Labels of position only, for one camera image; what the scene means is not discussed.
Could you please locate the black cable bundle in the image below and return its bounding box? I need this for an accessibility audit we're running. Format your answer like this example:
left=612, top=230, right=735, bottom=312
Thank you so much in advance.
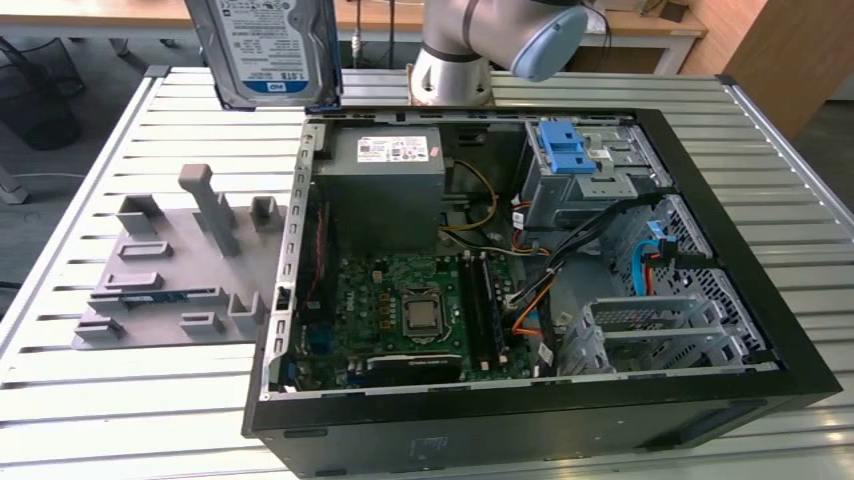
left=506, top=192, right=675, bottom=311

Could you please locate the wooden desk white frame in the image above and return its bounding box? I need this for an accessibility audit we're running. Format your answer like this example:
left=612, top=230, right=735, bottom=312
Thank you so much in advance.
left=332, top=0, right=708, bottom=76
left=0, top=0, right=201, bottom=69

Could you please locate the grey parts rack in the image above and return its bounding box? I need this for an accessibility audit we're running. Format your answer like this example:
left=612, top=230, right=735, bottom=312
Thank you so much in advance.
left=69, top=163, right=292, bottom=354

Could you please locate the black PC case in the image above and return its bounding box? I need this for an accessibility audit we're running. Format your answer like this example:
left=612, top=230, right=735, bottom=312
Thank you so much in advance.
left=240, top=104, right=843, bottom=477

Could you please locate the grey power supply unit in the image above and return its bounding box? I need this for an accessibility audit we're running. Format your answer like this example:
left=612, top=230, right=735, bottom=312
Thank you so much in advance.
left=312, top=124, right=447, bottom=256

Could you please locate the metal optical drive cage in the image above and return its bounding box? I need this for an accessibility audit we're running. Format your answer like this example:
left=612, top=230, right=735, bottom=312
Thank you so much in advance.
left=519, top=119, right=675, bottom=231

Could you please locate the wooden cabinet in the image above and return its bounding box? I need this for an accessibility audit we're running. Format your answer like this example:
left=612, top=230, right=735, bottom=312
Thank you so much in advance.
left=679, top=0, right=854, bottom=141

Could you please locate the silver CPU in socket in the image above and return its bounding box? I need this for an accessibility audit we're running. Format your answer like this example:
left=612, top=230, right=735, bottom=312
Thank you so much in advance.
left=399, top=288, right=447, bottom=341

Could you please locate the grey metal foot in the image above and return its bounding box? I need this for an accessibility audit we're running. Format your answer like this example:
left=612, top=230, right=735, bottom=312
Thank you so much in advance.
left=0, top=164, right=32, bottom=205

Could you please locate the hard disk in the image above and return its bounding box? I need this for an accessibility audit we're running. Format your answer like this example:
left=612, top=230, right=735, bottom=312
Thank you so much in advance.
left=183, top=0, right=346, bottom=114

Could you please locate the orange wire bundle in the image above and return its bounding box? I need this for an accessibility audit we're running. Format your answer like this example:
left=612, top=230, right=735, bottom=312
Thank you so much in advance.
left=511, top=294, right=555, bottom=336

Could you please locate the RAM stick with blue label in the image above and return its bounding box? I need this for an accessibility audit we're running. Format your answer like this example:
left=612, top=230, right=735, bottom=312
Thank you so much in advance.
left=116, top=293, right=188, bottom=307

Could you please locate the yellow wire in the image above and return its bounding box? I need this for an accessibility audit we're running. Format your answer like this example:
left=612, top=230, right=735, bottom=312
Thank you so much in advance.
left=439, top=158, right=500, bottom=232

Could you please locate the metal disk bay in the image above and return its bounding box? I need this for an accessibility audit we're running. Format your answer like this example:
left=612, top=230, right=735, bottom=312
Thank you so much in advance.
left=556, top=292, right=782, bottom=376

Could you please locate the green motherboard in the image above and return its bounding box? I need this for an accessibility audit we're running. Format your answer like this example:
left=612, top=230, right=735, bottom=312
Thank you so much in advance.
left=292, top=252, right=542, bottom=389

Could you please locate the blue data wire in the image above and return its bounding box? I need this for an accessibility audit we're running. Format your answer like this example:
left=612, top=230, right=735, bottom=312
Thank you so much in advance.
left=628, top=239, right=675, bottom=299

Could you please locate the black graphics card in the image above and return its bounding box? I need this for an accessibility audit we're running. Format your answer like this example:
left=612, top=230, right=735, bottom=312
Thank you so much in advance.
left=363, top=352, right=466, bottom=386

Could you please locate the blue plastic drive latch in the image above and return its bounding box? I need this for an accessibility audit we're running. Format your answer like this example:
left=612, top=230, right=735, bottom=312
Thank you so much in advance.
left=538, top=121, right=596, bottom=175

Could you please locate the black red power wire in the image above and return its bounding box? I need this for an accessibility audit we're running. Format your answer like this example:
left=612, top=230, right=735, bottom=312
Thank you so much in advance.
left=650, top=238, right=719, bottom=274

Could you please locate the black RAM slot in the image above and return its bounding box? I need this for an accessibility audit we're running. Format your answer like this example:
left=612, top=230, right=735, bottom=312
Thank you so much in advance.
left=460, top=253, right=492, bottom=369

